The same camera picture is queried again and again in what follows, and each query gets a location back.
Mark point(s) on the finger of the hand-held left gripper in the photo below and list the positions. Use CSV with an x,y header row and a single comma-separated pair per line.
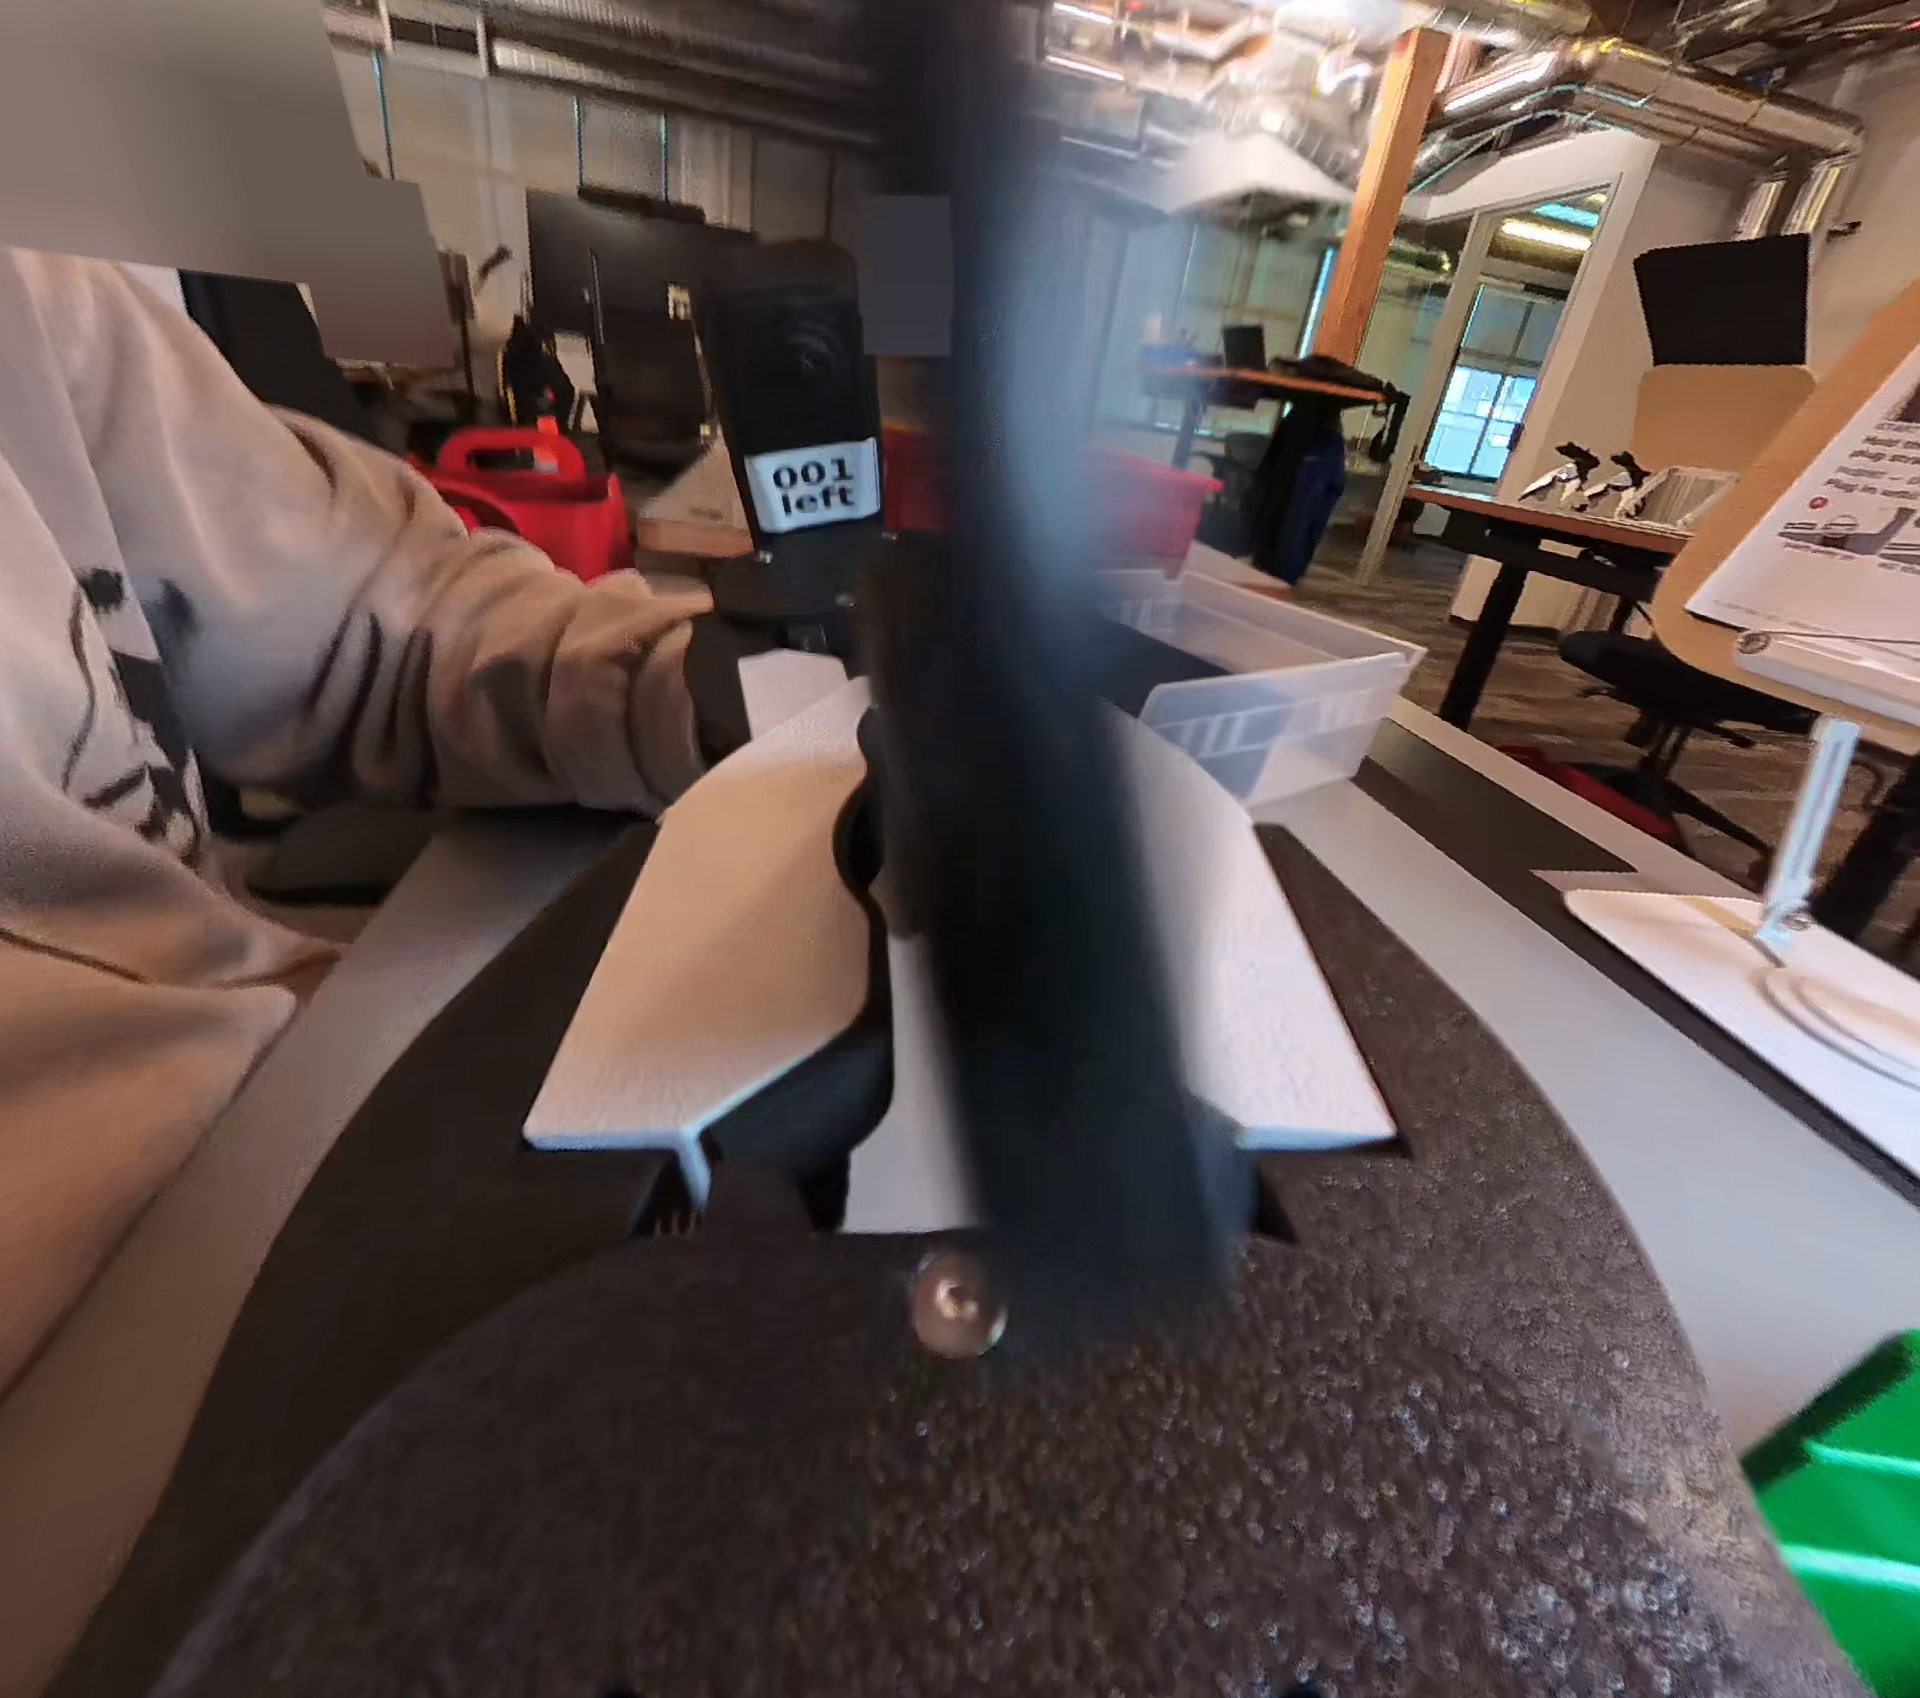
x,y
789,687

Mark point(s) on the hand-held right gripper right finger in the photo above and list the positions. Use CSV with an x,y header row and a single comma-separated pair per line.
x,y
1274,993

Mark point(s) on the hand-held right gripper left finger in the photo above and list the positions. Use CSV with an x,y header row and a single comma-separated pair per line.
x,y
720,962

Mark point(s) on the dark grey usb hub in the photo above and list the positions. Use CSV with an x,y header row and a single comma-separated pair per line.
x,y
1020,528

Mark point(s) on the clear plastic bin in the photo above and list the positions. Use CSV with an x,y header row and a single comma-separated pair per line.
x,y
1291,693

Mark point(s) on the green plastic bin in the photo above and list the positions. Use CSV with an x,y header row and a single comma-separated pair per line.
x,y
1844,1502

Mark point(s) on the person's left forearm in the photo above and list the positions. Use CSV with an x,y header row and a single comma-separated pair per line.
x,y
450,649

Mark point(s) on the black monitor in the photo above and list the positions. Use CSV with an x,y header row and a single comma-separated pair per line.
x,y
630,302

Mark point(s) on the red plastic jug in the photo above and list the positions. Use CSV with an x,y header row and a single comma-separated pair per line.
x,y
525,513

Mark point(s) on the red plastic bin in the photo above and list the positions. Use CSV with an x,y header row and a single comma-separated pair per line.
x,y
1155,513

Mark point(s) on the black laptop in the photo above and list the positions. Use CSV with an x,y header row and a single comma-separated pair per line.
x,y
1244,345

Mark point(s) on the wooden standing desk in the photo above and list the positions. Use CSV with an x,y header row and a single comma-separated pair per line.
x,y
1274,380
1561,525

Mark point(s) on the dark blue jacket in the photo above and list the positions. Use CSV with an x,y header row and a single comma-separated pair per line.
x,y
1303,498

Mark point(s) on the black office chair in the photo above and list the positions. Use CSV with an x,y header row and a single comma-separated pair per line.
x,y
1665,670

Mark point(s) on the instruction board with white stand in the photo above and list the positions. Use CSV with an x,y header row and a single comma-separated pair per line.
x,y
1844,498

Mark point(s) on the wooden post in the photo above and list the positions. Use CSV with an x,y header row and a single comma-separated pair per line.
x,y
1380,199

